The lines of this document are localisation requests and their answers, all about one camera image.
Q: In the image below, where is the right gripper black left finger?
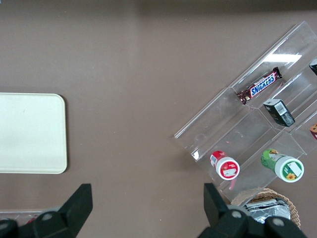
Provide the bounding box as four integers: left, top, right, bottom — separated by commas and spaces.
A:
22, 183, 94, 238

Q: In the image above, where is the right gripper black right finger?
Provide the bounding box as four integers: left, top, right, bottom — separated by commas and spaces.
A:
197, 182, 250, 238

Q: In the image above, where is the light wicker basket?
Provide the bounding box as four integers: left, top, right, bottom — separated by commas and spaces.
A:
231, 187, 302, 230

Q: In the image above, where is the cream rectangular tray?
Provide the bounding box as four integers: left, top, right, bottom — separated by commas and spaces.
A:
0, 93, 68, 175

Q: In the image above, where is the silver foil pack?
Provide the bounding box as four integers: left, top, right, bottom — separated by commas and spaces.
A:
244, 198, 292, 225

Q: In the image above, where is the red snack can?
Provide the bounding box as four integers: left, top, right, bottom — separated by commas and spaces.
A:
210, 150, 240, 180

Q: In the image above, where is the clear acrylic bottle rack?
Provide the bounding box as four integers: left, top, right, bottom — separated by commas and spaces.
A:
0, 210, 44, 224

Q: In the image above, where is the green snack can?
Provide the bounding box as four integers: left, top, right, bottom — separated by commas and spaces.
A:
260, 148, 305, 183

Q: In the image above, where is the clear acrylic stepped shelf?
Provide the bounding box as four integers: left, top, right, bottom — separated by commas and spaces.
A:
174, 21, 317, 201

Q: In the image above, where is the black box with barcode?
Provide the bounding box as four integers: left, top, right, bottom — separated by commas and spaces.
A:
263, 98, 296, 127

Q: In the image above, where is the Snickers chocolate bar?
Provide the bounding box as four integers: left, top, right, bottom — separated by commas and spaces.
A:
236, 66, 283, 106

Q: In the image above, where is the small black box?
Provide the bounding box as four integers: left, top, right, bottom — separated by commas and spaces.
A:
309, 58, 317, 77

